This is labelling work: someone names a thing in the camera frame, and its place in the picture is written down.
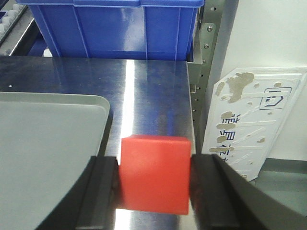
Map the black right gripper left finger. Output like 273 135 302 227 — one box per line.
37 156 120 230

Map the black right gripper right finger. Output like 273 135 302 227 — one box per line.
189 154 307 230

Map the red cube block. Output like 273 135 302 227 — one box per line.
119 135 191 215

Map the grey plastic tray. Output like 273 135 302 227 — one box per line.
0 92 110 230

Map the white worn sign board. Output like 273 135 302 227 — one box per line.
202 67 307 181

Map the blue bin front right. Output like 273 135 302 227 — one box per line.
21 0 204 60

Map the grey perforated shelf post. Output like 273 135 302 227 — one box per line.
188 0 239 154

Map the white roller rail right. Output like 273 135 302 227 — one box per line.
0 3 23 37

